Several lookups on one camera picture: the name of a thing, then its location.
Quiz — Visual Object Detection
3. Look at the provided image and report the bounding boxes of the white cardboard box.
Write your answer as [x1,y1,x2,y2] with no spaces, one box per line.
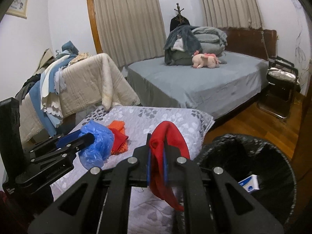
[238,175,260,194]

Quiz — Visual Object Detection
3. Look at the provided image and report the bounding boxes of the thin metal rod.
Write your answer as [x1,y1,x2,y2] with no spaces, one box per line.
[261,30,270,60]

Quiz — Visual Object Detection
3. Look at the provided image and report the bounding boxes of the pink plush pig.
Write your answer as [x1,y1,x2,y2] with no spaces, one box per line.
[192,51,222,69]

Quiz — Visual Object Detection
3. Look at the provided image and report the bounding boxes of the dark clothes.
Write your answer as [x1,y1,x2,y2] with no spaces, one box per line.
[15,74,42,100]

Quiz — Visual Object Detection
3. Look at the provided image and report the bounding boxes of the wooden window frame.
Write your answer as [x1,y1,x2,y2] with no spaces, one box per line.
[86,0,103,54]

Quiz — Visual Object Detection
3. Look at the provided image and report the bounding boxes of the narrow beige curtain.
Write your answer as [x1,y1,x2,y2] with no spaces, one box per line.
[196,0,262,30]

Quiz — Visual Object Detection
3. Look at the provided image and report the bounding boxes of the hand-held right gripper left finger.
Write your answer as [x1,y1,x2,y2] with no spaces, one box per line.
[27,134,153,234]

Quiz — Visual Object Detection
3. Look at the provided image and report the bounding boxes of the bed with grey sheet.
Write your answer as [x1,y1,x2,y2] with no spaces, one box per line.
[127,50,270,125]

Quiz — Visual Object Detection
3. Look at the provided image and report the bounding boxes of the grey floral quilt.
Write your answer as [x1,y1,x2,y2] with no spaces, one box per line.
[50,106,215,234]

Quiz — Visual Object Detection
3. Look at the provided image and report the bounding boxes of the tan cloth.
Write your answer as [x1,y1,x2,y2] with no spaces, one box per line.
[36,49,55,75]

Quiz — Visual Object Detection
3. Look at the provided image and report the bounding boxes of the blue plastic bag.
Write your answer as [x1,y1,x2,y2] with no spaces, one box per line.
[78,120,115,170]

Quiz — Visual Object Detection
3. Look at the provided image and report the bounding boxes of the blue cloth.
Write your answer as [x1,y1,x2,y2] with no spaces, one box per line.
[29,66,76,137]

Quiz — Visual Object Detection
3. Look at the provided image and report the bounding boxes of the trash bin with black liner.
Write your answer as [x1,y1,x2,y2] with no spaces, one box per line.
[192,134,297,234]

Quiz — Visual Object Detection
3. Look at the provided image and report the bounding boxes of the dark grey fleece blanket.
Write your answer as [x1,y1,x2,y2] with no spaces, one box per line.
[164,25,201,65]

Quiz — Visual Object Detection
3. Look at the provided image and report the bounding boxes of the wooden coat rack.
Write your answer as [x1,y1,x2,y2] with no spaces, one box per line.
[174,3,187,26]

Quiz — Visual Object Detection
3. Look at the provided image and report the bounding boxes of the orange mesh cloth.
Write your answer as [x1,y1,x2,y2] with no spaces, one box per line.
[107,121,129,155]

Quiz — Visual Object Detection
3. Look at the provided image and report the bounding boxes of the beige quilt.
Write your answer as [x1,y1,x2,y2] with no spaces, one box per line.
[18,53,140,143]

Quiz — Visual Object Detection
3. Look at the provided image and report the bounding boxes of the beige crumpled cloth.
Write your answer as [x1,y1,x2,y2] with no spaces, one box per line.
[71,52,92,65]

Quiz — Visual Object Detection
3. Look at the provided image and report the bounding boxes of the wooden headboard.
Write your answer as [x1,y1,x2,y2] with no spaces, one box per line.
[218,28,278,60]

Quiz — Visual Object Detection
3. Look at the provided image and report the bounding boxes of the framed wall picture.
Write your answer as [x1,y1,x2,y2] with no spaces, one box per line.
[5,0,32,19]

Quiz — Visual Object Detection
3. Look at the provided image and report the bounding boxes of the dark coat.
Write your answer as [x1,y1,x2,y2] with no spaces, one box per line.
[170,17,190,32]

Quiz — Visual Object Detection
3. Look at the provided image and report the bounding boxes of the wide beige curtain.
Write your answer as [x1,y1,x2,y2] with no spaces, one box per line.
[93,0,166,67]

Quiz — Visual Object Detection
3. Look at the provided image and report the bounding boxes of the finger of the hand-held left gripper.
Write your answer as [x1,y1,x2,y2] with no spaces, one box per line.
[30,130,84,152]
[29,133,95,168]

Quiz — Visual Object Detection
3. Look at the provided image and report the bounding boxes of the red cloth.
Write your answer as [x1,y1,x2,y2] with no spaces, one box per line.
[111,129,129,152]
[148,121,191,212]

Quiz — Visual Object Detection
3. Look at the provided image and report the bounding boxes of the silver grey seat cushion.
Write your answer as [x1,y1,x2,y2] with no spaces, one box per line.
[267,68,296,82]

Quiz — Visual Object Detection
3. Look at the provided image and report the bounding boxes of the folded light grey duvet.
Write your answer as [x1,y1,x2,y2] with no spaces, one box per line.
[171,26,228,66]

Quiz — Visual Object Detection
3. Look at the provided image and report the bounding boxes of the black folding chair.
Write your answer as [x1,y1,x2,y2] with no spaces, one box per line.
[256,56,299,120]

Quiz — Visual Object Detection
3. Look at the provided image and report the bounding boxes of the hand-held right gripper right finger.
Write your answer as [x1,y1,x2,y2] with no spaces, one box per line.
[162,146,284,234]

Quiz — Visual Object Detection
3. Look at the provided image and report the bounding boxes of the white scalloped cloth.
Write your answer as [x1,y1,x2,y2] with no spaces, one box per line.
[40,56,67,128]

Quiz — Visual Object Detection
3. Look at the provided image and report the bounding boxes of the hanging wall cables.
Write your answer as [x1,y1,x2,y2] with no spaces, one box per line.
[291,0,308,88]

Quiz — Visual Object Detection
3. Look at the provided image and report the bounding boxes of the grey-blue cloth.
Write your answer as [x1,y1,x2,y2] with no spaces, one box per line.
[61,41,79,56]

